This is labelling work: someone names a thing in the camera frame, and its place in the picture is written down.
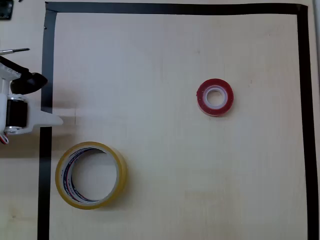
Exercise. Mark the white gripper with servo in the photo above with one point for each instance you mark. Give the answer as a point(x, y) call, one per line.
point(17, 113)

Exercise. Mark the thin metal screwdriver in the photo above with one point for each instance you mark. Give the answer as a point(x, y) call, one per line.
point(15, 50)

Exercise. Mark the black plastic object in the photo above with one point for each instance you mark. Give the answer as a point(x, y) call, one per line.
point(5, 8)

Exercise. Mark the large yellow tape roll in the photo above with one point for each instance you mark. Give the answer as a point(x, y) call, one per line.
point(62, 185)

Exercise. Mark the small red tape roll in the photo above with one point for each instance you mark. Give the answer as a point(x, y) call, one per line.
point(225, 105)

